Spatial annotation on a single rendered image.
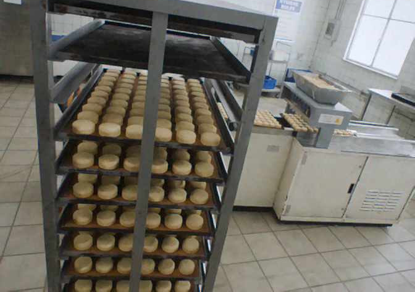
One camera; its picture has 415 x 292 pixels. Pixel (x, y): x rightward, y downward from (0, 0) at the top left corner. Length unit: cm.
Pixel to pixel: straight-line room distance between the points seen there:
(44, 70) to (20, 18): 500
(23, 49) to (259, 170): 421
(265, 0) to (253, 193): 500
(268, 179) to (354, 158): 76
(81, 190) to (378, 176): 275
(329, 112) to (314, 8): 541
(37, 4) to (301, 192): 258
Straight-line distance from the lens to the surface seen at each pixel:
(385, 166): 321
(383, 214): 358
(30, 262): 261
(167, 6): 67
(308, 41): 795
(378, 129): 364
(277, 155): 286
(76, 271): 108
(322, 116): 263
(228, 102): 87
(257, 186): 298
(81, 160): 84
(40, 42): 72
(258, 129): 270
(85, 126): 80
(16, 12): 572
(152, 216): 95
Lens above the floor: 184
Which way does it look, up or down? 24 degrees down
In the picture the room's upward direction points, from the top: 10 degrees clockwise
